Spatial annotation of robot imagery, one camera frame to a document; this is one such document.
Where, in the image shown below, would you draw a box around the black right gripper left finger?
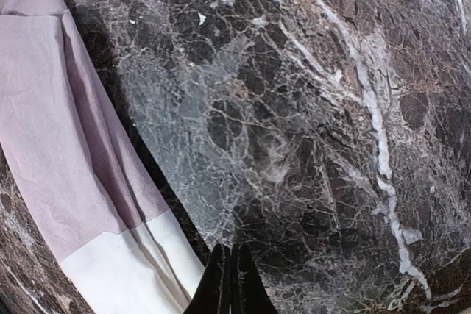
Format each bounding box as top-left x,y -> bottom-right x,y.
183,244 -> 230,314

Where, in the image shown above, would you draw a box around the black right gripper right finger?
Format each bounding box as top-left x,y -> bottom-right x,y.
230,243 -> 278,314

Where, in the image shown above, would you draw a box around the pink and white underwear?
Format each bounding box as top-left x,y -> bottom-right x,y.
1,0 -> 204,313

